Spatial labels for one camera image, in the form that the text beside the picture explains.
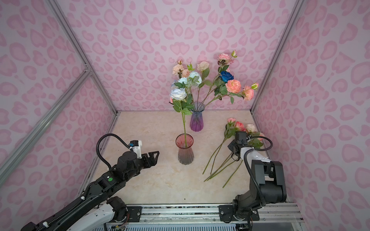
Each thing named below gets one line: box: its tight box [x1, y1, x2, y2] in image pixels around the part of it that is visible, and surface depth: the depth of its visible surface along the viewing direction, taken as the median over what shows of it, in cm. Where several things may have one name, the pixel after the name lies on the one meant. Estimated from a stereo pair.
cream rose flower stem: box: [197, 61, 212, 104], surface depth 90 cm
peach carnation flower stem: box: [172, 59, 185, 79], surface depth 87 cm
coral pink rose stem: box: [205, 79, 260, 106], surface depth 70 cm
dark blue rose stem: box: [213, 70, 235, 96], surface depth 76 cm
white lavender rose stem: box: [168, 88, 194, 148], surface depth 68 cm
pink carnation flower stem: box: [202, 50, 238, 105], surface depth 82 cm
